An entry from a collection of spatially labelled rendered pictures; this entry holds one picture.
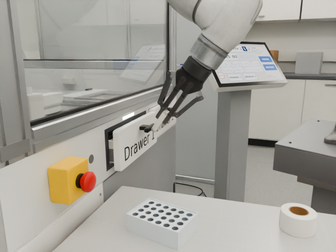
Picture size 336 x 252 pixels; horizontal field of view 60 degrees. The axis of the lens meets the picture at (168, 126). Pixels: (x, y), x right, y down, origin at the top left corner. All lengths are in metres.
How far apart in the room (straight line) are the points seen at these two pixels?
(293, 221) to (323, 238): 0.07
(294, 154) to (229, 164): 0.90
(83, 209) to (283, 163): 0.60
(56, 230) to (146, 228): 0.18
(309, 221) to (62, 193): 0.48
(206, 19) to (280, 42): 3.66
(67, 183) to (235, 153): 1.36
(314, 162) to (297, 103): 2.81
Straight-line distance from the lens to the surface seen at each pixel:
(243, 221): 0.69
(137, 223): 0.61
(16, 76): 0.53
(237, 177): 1.89
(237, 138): 1.80
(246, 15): 0.75
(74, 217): 0.70
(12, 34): 0.53
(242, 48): 1.81
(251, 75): 1.70
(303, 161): 0.95
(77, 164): 0.59
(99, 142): 0.74
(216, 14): 0.75
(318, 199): 1.08
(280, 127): 3.77
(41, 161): 0.58
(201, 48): 0.76
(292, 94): 3.71
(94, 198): 0.76
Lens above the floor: 1.11
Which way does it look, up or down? 13 degrees down
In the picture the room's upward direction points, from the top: straight up
